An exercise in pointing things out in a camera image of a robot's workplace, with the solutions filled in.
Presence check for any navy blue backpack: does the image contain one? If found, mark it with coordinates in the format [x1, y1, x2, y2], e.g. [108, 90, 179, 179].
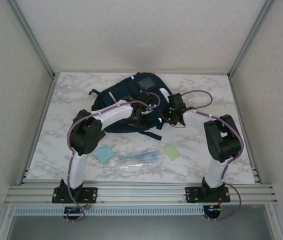
[88, 72, 173, 142]

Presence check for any green sticky note pad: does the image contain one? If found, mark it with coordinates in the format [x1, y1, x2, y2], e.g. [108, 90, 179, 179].
[162, 143, 182, 161]

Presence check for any clear bag of pens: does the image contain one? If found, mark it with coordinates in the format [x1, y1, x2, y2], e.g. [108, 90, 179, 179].
[117, 149, 163, 171]

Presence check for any blue sticky note pad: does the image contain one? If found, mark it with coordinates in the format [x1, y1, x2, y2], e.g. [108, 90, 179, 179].
[93, 144, 115, 165]

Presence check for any black controller board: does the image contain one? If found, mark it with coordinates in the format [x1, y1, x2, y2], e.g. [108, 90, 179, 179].
[63, 206, 86, 216]
[204, 204, 223, 219]

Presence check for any aluminium side rail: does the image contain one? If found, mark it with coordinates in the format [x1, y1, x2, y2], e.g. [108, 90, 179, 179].
[18, 73, 58, 186]
[227, 73, 261, 185]

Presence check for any aluminium cross rail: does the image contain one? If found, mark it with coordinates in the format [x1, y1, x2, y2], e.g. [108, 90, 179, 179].
[5, 183, 279, 207]

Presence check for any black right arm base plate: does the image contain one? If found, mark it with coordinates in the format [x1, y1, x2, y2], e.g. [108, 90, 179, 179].
[185, 186, 232, 204]

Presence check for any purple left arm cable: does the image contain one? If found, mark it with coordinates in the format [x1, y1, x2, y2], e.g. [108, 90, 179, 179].
[65, 91, 161, 223]

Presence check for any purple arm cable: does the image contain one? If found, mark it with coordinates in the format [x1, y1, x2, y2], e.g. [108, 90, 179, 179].
[65, 91, 161, 223]
[181, 89, 245, 223]

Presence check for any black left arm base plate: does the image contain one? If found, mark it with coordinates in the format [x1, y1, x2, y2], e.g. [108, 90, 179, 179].
[52, 186, 99, 204]

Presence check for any grey slotted cable duct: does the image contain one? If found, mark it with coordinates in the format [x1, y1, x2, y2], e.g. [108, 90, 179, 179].
[13, 206, 205, 216]

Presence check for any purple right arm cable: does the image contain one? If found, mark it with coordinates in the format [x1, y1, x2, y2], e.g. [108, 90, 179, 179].
[181, 89, 245, 223]

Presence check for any aluminium corner post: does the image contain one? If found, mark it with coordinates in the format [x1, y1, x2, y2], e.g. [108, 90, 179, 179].
[5, 0, 57, 79]
[227, 0, 278, 79]

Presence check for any aluminium frame leg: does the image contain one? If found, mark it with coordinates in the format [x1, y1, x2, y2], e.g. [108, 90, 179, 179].
[266, 203, 283, 240]
[0, 205, 16, 240]

